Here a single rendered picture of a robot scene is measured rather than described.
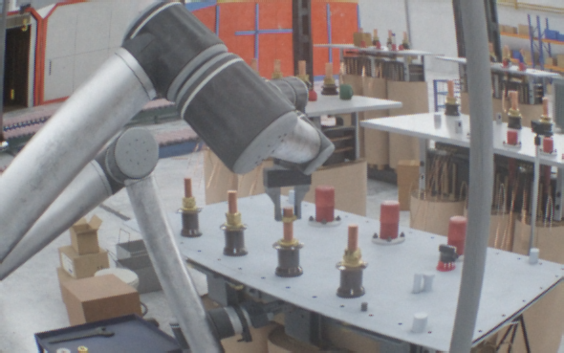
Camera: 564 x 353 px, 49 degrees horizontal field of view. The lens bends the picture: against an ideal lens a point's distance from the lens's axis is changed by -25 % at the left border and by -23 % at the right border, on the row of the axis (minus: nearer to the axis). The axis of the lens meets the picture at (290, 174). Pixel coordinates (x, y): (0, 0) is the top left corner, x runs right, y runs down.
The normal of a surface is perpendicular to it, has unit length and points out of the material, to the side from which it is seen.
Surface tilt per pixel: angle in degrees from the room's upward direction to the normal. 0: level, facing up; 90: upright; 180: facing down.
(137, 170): 80
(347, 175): 90
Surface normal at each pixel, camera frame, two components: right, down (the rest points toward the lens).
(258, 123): 0.04, -0.22
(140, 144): 0.40, -0.11
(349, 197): 0.64, 0.15
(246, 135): -0.22, 0.04
